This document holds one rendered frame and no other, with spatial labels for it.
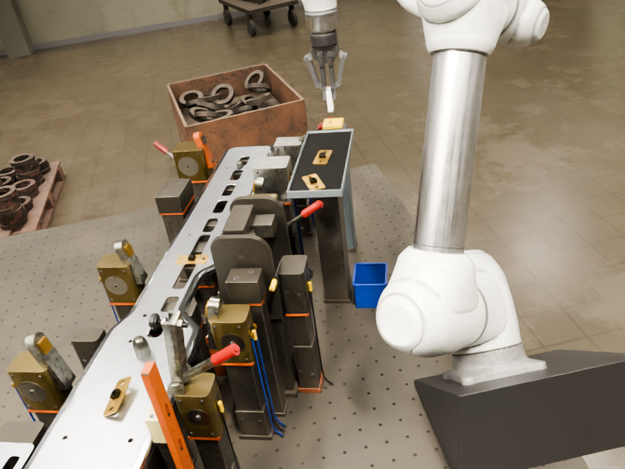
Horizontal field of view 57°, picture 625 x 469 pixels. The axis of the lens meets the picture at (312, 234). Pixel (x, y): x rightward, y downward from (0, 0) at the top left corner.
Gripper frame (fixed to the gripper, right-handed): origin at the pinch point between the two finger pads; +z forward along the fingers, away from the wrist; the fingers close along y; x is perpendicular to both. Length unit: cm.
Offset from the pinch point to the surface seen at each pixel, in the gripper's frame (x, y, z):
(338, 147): 18.9, -3.5, 7.1
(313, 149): 19.3, 3.2, 7.1
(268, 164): 17.1, 17.6, 12.1
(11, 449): 107, 50, 23
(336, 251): 30.7, -1.7, 34.1
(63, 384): 92, 48, 23
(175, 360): 97, 18, 10
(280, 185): 19.9, 14.3, 17.8
